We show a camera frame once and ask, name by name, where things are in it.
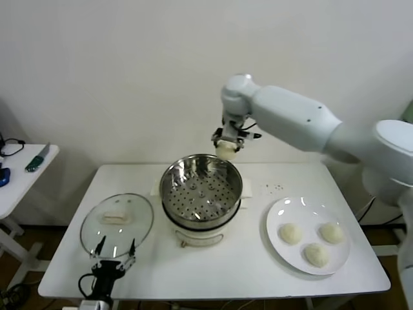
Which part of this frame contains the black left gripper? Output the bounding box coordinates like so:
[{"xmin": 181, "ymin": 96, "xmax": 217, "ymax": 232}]
[{"xmin": 86, "ymin": 235, "xmax": 136, "ymax": 302}]

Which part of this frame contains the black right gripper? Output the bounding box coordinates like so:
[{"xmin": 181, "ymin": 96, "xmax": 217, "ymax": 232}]
[{"xmin": 212, "ymin": 127, "xmax": 246, "ymax": 152}]

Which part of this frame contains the white steamed baozi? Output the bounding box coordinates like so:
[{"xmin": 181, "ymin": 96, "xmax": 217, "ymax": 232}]
[
  {"xmin": 319, "ymin": 222, "xmax": 345, "ymax": 245},
  {"xmin": 215, "ymin": 140, "xmax": 239, "ymax": 161},
  {"xmin": 302, "ymin": 243, "xmax": 330, "ymax": 268},
  {"xmin": 277, "ymin": 222, "xmax": 303, "ymax": 245}
]

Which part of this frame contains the round glass pot lid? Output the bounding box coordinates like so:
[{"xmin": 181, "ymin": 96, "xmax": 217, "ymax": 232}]
[{"xmin": 79, "ymin": 192, "xmax": 155, "ymax": 259}]

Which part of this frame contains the stainless steel steamer basket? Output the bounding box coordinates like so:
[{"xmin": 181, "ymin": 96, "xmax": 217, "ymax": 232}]
[{"xmin": 150, "ymin": 154, "xmax": 254, "ymax": 224}]

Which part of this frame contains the white electric cooking pot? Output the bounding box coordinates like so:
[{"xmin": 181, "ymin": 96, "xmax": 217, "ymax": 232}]
[{"xmin": 161, "ymin": 196, "xmax": 250, "ymax": 249}]

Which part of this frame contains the round white plate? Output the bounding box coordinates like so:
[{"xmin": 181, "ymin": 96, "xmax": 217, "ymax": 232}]
[{"xmin": 266, "ymin": 196, "xmax": 352, "ymax": 276}]

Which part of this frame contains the white side table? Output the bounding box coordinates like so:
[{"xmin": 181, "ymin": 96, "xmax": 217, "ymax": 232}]
[{"xmin": 0, "ymin": 144, "xmax": 61, "ymax": 280}]

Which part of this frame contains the pale green appliance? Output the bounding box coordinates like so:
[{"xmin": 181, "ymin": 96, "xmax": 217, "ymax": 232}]
[{"xmin": 402, "ymin": 99, "xmax": 413, "ymax": 123}]

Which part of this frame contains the white table with shelf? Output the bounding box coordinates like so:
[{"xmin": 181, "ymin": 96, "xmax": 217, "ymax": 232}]
[{"xmin": 374, "ymin": 225, "xmax": 401, "ymax": 259}]

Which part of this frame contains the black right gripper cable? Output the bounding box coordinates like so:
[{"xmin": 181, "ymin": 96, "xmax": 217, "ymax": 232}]
[{"xmin": 240, "ymin": 121, "xmax": 261, "ymax": 140}]

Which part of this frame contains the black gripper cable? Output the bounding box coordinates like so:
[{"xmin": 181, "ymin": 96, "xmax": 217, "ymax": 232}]
[
  {"xmin": 77, "ymin": 273, "xmax": 97, "ymax": 300},
  {"xmin": 240, "ymin": 121, "xmax": 261, "ymax": 140}
]

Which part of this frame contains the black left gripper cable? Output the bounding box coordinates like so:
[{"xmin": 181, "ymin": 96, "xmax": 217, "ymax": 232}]
[{"xmin": 77, "ymin": 273, "xmax": 97, "ymax": 300}]

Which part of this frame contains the green handled knife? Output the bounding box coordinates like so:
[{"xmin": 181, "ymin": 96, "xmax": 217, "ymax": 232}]
[{"xmin": 25, "ymin": 143, "xmax": 52, "ymax": 173}]

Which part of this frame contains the black cable on side table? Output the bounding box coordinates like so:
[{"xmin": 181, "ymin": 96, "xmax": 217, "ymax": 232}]
[{"xmin": 0, "ymin": 138, "xmax": 26, "ymax": 159}]

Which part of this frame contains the black power cable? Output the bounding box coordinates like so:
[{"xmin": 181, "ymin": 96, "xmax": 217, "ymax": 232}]
[{"xmin": 356, "ymin": 196, "xmax": 403, "ymax": 227}]

